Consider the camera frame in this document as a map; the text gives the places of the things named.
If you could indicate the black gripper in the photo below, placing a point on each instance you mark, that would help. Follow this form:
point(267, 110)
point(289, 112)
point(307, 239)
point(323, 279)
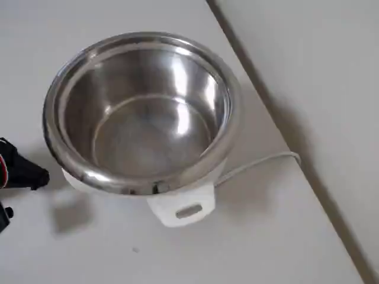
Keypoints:
point(28, 171)

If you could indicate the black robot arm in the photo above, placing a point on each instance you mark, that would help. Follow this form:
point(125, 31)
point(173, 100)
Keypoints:
point(4, 219)

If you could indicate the white rice cooker body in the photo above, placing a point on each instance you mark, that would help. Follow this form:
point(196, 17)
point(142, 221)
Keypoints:
point(165, 213)

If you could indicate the stainless steel inner pot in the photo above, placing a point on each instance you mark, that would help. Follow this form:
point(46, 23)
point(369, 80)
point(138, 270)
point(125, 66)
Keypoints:
point(142, 118)

